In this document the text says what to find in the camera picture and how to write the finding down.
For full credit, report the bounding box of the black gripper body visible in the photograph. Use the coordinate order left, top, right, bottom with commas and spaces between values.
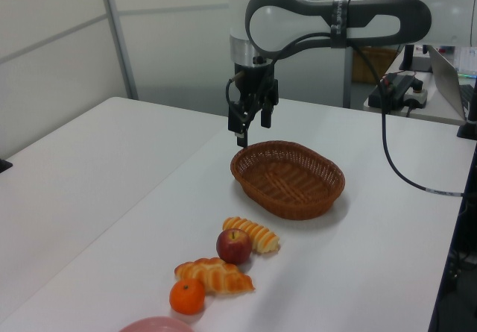
233, 63, 276, 105

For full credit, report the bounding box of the ridged striped toy bread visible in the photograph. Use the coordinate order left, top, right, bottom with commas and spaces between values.
222, 216, 281, 254

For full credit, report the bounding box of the red toy apple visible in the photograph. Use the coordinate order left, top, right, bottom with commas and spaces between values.
215, 228, 253, 266

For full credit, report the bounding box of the braided toy bread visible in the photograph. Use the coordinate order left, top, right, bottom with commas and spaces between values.
174, 257, 256, 295

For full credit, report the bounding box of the orange toy mandarin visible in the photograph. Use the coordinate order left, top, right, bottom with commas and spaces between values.
169, 278, 206, 316

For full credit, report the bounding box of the brown woven basket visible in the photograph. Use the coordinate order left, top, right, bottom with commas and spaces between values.
230, 140, 347, 221

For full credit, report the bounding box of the pink plate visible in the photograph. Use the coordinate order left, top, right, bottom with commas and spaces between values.
118, 316, 195, 332

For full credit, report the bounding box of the brown cardboard box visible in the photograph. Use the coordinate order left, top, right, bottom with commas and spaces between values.
352, 46, 399, 85

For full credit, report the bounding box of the black control box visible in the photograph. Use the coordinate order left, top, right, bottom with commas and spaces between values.
367, 72, 424, 115

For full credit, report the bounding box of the black monitor stand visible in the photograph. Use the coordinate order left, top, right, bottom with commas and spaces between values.
403, 44, 434, 74

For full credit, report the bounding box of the grey emergency stop button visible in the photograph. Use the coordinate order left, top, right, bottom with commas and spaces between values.
405, 84, 428, 110

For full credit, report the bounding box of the white side desk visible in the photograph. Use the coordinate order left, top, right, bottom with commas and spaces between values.
363, 48, 477, 127

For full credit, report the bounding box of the grey laptop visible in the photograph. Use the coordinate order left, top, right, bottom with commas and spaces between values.
426, 44, 477, 122

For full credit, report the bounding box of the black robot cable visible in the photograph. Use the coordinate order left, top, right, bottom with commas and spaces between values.
260, 29, 465, 198

